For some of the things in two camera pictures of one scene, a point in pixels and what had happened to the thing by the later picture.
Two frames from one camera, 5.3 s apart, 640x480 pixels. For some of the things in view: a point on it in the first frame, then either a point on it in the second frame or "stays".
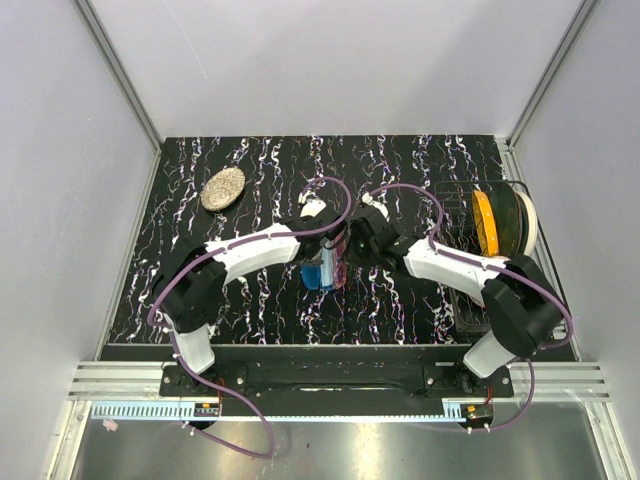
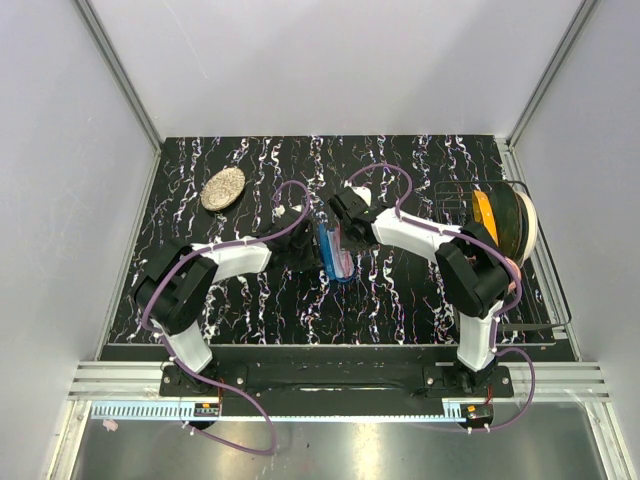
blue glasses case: x=311 y=276 to x=327 y=246
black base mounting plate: x=334 y=390 stays
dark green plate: x=510 y=217 stays
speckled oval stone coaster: x=222 y=189 stays
